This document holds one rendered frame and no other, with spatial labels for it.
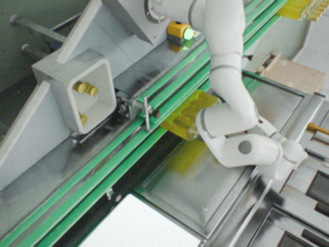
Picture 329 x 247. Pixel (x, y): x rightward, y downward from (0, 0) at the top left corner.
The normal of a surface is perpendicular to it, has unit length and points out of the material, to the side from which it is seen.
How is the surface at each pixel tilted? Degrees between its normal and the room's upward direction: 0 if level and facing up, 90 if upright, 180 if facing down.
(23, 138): 0
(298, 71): 95
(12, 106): 90
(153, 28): 5
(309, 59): 90
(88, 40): 0
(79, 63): 90
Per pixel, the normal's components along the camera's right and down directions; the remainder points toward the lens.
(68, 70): -0.04, -0.70
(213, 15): -0.43, -0.45
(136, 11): 0.76, 0.42
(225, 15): -0.18, -0.42
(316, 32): -0.60, 0.58
